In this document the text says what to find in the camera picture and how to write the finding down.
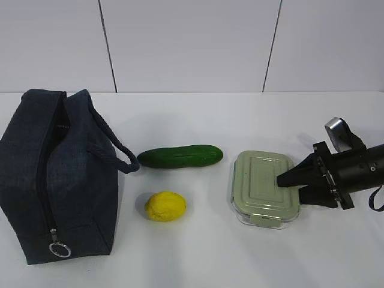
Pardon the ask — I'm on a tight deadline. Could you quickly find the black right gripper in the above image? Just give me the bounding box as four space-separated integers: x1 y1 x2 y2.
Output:
277 142 355 210

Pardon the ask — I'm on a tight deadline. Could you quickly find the glass container with green lid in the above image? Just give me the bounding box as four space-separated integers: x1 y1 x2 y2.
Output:
231 151 300 229

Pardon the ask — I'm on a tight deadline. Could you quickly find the green cucumber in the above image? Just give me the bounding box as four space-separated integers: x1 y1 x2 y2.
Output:
137 145 224 169

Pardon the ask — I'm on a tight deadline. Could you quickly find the yellow lemon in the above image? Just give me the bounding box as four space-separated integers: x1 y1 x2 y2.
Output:
145 191 187 222

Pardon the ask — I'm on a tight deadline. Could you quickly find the dark blue insulated lunch bag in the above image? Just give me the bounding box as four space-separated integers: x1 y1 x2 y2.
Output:
1 89 140 265

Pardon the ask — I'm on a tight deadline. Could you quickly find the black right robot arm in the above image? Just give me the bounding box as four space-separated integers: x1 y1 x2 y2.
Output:
277 142 383 212

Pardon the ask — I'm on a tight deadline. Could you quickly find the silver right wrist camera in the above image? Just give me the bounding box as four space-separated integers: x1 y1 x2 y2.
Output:
325 117 366 153

